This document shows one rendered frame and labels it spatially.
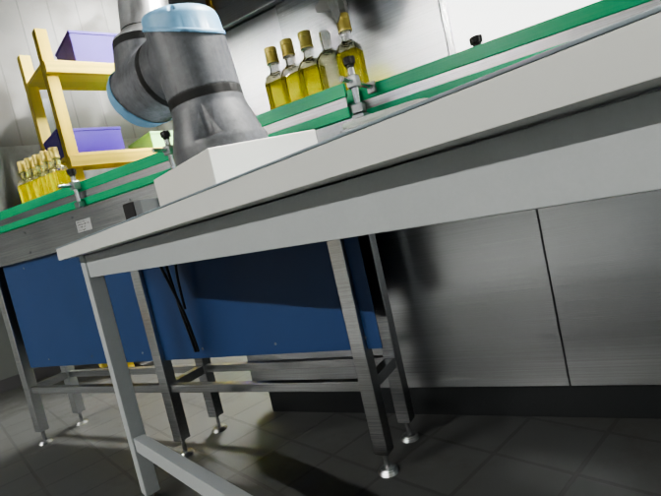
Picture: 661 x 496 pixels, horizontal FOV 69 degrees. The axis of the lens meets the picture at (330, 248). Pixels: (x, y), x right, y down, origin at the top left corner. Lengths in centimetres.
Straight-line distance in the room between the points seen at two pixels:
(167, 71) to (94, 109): 348
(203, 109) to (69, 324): 143
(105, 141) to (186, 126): 266
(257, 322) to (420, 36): 88
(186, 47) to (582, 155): 57
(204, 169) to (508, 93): 44
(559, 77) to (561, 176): 8
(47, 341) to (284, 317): 115
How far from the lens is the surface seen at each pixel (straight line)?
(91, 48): 358
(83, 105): 423
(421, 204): 44
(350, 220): 50
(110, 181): 171
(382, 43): 142
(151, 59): 81
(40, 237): 203
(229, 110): 74
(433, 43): 137
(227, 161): 67
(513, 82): 34
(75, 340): 205
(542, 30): 116
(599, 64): 32
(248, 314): 139
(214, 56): 77
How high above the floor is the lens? 69
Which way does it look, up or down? 4 degrees down
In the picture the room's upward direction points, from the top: 13 degrees counter-clockwise
